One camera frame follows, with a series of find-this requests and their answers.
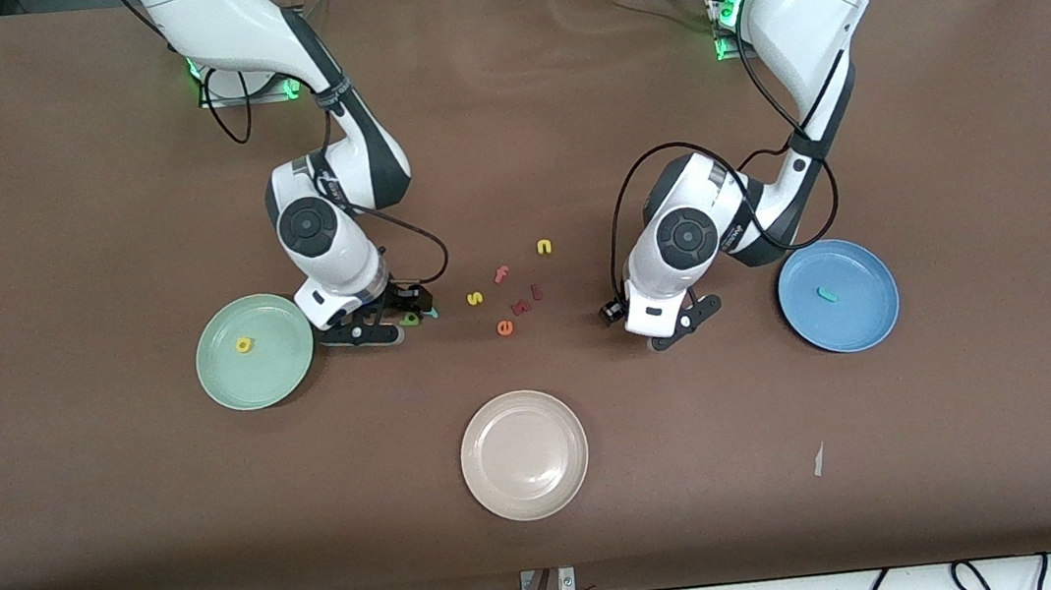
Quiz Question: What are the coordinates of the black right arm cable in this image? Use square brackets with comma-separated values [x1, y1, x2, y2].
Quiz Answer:
[199, 44, 452, 308]

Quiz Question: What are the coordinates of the beige round plate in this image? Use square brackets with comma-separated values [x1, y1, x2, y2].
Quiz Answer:
[453, 383, 597, 528]

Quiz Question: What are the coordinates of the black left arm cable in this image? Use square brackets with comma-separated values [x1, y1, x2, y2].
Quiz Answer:
[563, 0, 851, 327]

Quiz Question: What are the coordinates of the blue round plate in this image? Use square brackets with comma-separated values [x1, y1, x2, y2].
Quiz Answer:
[772, 231, 905, 360]

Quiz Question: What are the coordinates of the brown table cover sheet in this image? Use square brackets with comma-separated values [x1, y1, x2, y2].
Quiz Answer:
[0, 0, 1051, 590]

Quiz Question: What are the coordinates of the small metal bracket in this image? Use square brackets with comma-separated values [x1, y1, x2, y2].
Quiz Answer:
[517, 564, 578, 590]

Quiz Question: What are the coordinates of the green round plate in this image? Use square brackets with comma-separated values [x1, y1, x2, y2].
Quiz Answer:
[189, 288, 321, 416]

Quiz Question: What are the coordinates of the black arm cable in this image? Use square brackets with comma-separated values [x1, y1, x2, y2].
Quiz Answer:
[563, 0, 851, 327]
[199, 44, 452, 308]

